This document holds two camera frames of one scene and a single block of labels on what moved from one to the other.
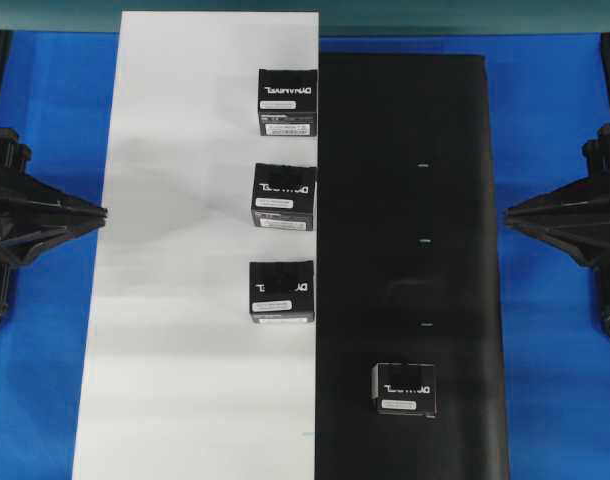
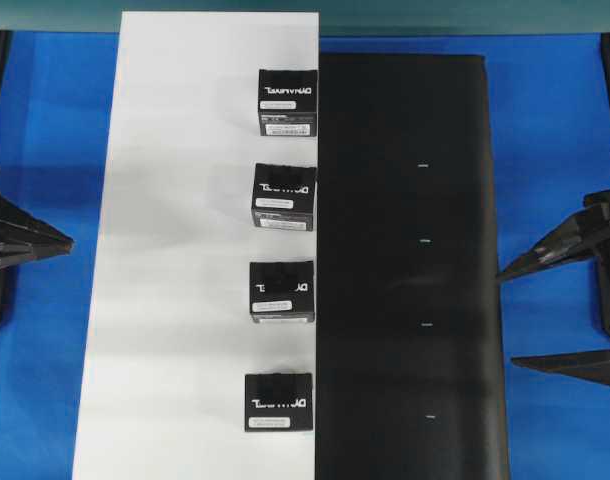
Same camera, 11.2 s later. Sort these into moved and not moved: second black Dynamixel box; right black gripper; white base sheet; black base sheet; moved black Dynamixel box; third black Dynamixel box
Moved: moved black Dynamixel box; right black gripper
Not moved: black base sheet; second black Dynamixel box; white base sheet; third black Dynamixel box
